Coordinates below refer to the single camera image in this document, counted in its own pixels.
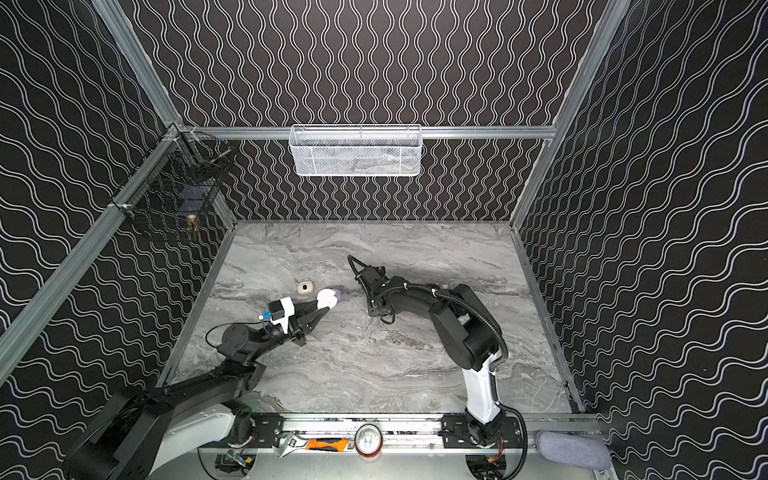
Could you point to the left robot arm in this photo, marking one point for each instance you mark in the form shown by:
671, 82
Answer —
139, 431

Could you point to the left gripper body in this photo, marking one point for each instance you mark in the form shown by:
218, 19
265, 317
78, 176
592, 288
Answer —
297, 327

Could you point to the adjustable wrench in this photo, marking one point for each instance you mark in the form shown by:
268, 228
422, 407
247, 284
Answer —
289, 442

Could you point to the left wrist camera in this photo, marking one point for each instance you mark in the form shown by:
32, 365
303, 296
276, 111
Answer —
278, 314

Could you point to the white wire mesh basket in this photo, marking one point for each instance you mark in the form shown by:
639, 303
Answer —
356, 150

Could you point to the white round earbud case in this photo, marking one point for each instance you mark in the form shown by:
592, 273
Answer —
327, 298

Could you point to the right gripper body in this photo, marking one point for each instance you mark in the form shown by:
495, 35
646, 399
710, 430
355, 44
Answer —
372, 291

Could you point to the orange utility knife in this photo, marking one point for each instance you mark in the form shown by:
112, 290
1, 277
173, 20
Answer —
329, 444

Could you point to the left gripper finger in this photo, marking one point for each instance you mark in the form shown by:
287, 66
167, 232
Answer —
309, 318
310, 308

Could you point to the black wire basket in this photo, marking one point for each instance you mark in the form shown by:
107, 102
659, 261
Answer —
186, 181

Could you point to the beige earbud charging case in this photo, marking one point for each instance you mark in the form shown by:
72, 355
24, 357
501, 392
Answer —
305, 287

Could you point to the brass object in basket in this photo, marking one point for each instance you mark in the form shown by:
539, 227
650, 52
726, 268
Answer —
192, 223

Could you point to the soda can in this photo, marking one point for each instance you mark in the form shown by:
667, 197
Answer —
368, 441

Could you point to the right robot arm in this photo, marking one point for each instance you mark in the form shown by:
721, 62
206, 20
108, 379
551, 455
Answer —
470, 335

